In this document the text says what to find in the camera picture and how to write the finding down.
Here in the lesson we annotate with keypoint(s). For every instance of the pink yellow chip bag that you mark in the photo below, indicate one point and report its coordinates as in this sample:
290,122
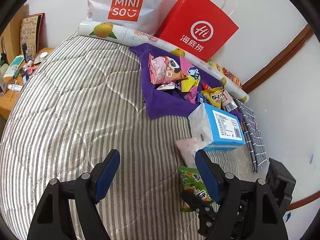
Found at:
189,85

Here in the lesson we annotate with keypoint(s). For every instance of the wooden bedside furniture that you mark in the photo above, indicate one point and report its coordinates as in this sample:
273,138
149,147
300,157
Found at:
10,46

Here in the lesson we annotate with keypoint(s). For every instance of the grey checked folded cloth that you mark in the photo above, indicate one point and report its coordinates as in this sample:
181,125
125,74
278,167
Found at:
253,137

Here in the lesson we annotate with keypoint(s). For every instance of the red festive snack packet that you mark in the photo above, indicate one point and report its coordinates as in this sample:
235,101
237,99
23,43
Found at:
206,87

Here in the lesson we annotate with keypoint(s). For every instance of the yellow chips bag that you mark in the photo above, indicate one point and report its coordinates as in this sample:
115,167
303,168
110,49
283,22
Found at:
215,65

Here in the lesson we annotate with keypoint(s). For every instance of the pale pink tissue packet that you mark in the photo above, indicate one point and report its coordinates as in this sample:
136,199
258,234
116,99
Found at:
188,148

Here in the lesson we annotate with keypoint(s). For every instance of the blue tissue pack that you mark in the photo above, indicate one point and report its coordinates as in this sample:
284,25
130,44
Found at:
215,129

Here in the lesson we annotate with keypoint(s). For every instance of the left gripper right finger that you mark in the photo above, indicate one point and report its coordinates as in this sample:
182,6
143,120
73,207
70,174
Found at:
211,174

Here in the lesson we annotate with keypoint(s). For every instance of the strawberry white snack packet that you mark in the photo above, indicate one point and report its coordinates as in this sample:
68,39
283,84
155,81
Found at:
227,102

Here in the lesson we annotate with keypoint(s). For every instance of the lemon print paper roll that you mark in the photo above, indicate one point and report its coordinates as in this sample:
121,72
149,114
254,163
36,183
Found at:
132,38

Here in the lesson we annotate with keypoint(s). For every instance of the wooden door frame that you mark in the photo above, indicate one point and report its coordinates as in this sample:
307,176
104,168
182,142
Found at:
280,60

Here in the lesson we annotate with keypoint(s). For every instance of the pink cartoon snack packet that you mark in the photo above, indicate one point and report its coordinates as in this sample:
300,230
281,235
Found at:
164,70

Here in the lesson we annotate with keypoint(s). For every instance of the orange chips bag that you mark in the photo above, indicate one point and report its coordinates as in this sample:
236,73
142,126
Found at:
232,77

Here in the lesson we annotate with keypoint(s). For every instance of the blue snack packet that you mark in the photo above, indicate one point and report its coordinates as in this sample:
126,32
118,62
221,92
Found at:
200,98

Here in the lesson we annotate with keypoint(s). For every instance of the yellow snack packet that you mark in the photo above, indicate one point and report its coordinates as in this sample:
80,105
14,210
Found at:
213,96

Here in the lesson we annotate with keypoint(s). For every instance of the green snack packet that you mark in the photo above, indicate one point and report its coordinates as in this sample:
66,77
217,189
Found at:
192,182

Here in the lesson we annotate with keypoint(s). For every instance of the decorated picture frame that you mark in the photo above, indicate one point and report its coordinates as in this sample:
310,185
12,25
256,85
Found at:
30,32

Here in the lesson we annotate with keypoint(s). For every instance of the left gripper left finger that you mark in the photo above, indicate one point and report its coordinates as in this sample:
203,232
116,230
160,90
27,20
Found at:
103,174

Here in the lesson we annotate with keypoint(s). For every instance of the red Haidilao paper bag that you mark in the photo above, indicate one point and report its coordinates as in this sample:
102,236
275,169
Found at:
200,27

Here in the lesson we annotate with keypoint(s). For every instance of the white Miniso plastic bag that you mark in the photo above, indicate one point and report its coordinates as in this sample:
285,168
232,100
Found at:
141,15

